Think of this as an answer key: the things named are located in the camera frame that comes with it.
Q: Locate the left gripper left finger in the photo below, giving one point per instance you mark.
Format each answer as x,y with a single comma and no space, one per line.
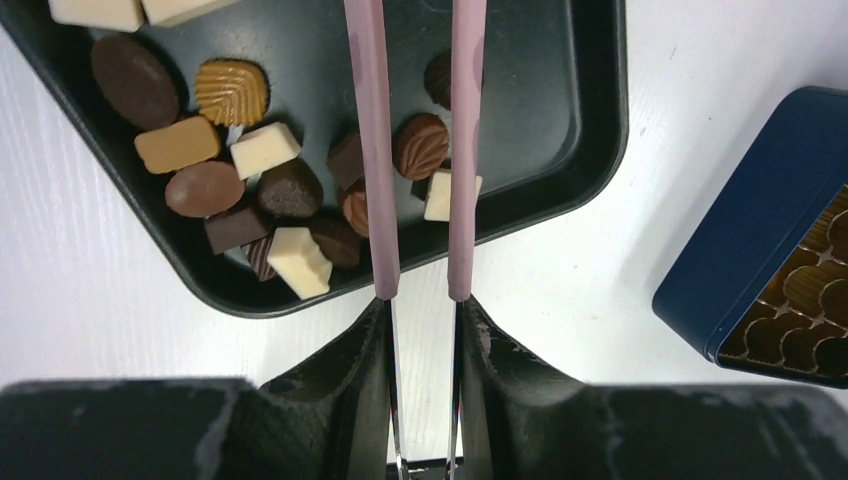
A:
325,418

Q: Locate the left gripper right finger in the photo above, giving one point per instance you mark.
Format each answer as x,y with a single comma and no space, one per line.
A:
521,418

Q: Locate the blue chocolate box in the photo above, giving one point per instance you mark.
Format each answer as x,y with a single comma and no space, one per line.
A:
761,286

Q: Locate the pink silicone tongs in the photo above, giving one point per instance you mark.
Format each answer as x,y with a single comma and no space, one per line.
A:
368,50

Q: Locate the dark square chocolate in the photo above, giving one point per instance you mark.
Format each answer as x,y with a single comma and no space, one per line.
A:
236,227

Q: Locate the white cube chocolate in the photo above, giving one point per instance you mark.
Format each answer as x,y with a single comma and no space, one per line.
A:
438,197

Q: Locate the round fluted chocolate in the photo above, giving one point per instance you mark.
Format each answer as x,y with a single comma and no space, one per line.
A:
290,190

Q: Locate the milk oval chocolate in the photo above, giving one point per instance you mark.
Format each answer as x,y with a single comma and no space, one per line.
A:
204,189

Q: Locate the white square chocolate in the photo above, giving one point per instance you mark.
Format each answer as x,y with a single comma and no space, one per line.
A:
263,149

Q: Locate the brown leaf chocolate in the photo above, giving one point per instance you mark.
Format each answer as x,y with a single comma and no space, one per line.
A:
422,147

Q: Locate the caramel rectangular chocolate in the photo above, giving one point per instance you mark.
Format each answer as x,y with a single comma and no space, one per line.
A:
182,144

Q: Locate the black chocolate tray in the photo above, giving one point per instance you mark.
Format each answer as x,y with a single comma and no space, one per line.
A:
552,132

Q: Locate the caramel leaf chocolate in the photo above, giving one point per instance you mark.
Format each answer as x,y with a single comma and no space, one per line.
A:
231,92

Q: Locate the dark oval chocolate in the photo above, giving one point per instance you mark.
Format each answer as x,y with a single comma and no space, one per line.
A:
134,82

